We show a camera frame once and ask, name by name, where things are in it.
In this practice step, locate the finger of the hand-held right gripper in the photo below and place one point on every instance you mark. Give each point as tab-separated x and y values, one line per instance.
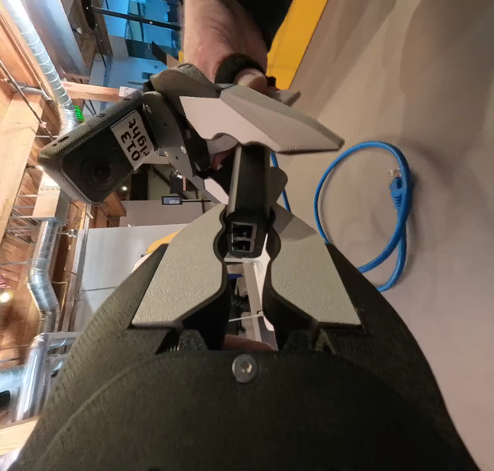
270	119
278	183

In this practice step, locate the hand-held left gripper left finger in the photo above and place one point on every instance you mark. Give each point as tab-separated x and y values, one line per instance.
185	281

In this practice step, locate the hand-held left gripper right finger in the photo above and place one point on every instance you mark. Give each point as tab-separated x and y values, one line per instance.
312	285

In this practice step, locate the black network switch box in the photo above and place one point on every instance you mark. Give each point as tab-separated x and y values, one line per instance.
247	193

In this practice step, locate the person's right hand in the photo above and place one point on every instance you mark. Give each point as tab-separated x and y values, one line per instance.
216	23

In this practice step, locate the silver bent ventilation duct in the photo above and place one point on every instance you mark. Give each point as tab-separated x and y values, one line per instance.
44	285

